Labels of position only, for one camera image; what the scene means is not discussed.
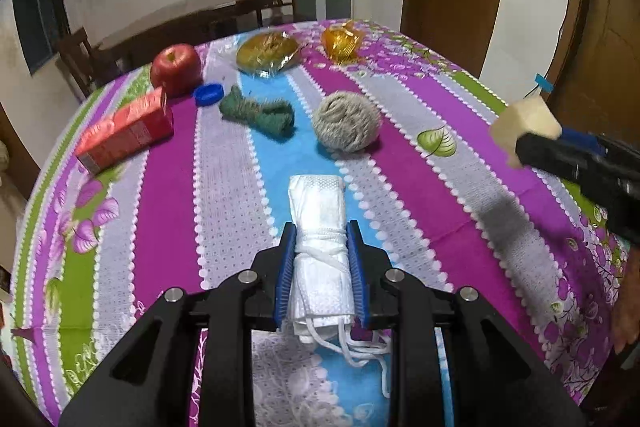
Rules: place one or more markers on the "bread in plastic bag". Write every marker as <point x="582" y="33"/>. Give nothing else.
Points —
<point x="267" y="49"/>

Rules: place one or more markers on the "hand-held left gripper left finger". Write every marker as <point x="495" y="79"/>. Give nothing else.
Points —
<point x="286" y="277"/>

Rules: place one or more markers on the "grey yarn ball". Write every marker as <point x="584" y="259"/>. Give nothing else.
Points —
<point x="347" y="122"/>

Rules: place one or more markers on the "beige foam block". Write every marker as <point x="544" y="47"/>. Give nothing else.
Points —
<point x="525" y="122"/>

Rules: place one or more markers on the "green twine bundle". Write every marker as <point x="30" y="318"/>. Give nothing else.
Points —
<point x="260" y="114"/>

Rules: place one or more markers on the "person's right forearm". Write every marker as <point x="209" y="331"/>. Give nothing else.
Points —
<point x="629" y="302"/>

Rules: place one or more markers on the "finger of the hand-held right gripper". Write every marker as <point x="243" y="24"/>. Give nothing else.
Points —
<point x="550" y="154"/>
<point x="582" y="139"/>

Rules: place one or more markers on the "blue tape piece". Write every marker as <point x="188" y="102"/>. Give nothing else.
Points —
<point x="545" y="83"/>

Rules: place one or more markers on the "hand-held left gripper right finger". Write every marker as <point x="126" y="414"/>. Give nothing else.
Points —
<point x="359" y="277"/>

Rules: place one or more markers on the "red apple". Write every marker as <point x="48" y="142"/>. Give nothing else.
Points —
<point x="175" y="67"/>

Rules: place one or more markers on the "wide brown panelled door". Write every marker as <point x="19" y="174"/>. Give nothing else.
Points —
<point x="600" y="57"/>

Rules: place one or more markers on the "dark blue window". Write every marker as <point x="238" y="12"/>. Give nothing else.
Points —
<point x="40" y="7"/>

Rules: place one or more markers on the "blue bottle cap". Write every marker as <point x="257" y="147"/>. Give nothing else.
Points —
<point x="208" y="94"/>

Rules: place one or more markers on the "floral striped tablecloth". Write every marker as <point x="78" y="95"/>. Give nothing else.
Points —
<point x="175" y="207"/>

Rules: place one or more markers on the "red carton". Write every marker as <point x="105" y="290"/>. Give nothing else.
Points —
<point x="125" y="132"/>

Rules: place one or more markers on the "orange cellophane wrapper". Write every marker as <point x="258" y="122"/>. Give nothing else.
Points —
<point x="342" y="42"/>

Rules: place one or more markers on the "dark wooden table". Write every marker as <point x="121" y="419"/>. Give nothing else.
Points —
<point x="165" y="24"/>

